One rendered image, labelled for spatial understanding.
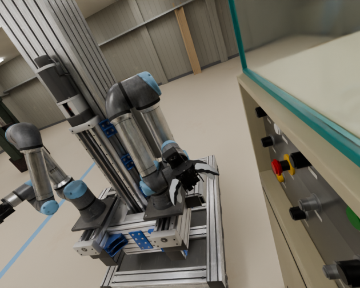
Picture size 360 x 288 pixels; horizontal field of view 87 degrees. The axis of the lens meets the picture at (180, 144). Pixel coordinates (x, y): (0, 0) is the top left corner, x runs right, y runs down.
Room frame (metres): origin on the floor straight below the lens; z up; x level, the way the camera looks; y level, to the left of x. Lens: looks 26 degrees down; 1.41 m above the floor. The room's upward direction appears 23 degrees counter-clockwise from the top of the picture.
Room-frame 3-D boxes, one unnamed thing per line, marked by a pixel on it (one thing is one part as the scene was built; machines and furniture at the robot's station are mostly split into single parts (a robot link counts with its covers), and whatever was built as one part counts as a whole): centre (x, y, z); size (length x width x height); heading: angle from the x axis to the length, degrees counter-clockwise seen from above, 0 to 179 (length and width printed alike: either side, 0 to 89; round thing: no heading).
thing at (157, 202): (0.84, 0.20, 0.77); 0.15 x 0.15 x 0.10
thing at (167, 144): (0.71, 0.04, 1.04); 0.11 x 0.08 x 0.09; 7
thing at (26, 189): (0.98, 0.86, 1.04); 0.11 x 0.08 x 0.09; 136
